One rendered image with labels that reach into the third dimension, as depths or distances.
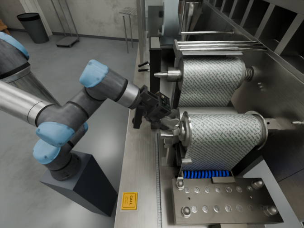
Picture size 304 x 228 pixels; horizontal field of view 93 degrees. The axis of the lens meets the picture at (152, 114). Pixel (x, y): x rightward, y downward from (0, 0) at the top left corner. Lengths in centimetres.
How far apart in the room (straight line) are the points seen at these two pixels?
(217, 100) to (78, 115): 58
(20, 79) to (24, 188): 164
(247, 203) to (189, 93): 50
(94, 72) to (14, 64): 39
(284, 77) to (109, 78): 57
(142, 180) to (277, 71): 75
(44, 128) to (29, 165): 195
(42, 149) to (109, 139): 137
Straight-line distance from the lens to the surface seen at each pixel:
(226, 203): 74
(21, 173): 236
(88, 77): 40
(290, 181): 69
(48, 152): 78
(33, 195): 214
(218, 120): 55
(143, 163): 87
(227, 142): 57
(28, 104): 49
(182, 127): 53
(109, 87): 40
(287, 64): 69
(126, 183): 84
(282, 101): 68
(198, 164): 69
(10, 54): 73
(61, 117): 43
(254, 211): 78
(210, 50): 65
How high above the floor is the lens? 169
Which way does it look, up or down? 47 degrees down
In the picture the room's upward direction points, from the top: straight up
